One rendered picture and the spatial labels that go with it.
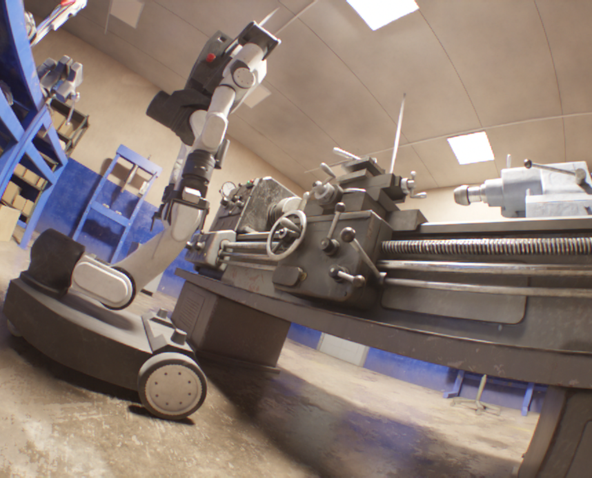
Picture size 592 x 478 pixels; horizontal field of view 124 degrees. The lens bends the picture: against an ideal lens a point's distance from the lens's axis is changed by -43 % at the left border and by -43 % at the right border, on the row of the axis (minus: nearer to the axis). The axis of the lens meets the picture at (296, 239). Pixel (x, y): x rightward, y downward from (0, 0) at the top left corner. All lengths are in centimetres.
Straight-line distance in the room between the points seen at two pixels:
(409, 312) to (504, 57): 306
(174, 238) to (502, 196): 120
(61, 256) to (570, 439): 139
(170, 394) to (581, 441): 102
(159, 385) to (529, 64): 383
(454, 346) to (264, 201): 167
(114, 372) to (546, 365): 99
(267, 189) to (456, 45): 256
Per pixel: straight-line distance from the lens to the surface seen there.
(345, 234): 70
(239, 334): 177
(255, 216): 194
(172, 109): 107
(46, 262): 95
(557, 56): 359
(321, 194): 97
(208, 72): 115
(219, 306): 166
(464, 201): 121
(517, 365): 59
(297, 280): 93
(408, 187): 107
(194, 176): 79
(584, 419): 75
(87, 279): 90
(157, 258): 94
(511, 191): 113
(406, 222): 95
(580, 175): 107
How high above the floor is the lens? 41
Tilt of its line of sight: 16 degrees up
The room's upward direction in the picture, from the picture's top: 20 degrees clockwise
